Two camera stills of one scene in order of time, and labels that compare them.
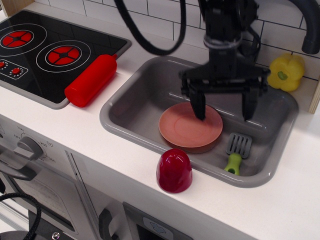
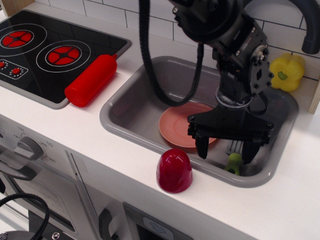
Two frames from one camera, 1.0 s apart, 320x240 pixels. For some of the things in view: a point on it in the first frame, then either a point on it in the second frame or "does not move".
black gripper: x=223 y=74 → x=234 y=123
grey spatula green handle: x=239 y=146 does not move
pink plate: x=180 y=129 does not move
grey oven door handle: x=11 y=165 does not move
